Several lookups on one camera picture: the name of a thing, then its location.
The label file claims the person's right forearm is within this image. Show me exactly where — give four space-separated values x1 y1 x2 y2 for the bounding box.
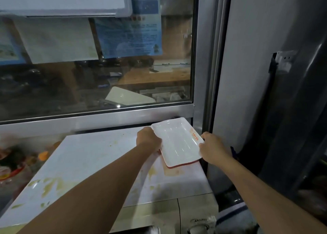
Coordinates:
217 154 327 234

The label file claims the plain white paper notice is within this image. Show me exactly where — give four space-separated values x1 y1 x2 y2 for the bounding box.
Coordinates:
13 15 99 64

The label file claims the white microwave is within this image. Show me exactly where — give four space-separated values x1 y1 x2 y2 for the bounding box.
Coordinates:
0 125 219 234

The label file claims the blue bordered paper notice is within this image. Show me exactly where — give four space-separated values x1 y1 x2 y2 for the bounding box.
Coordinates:
0 19 26 65

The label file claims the wooden worktable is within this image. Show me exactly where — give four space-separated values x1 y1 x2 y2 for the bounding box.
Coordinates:
112 68 191 88

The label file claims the white rectangular plate orange print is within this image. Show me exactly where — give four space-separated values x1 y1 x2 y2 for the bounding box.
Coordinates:
151 117 205 168

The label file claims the person's left forearm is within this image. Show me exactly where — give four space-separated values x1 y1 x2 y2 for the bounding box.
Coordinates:
15 142 160 234

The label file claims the person's left hand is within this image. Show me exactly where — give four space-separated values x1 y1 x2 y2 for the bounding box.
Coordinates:
136 126 163 154

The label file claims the red sauce bottle orange cap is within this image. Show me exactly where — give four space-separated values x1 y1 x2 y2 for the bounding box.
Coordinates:
0 149 29 188

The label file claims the person's right hand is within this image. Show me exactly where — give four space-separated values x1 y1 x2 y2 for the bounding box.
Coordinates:
198 132 233 165

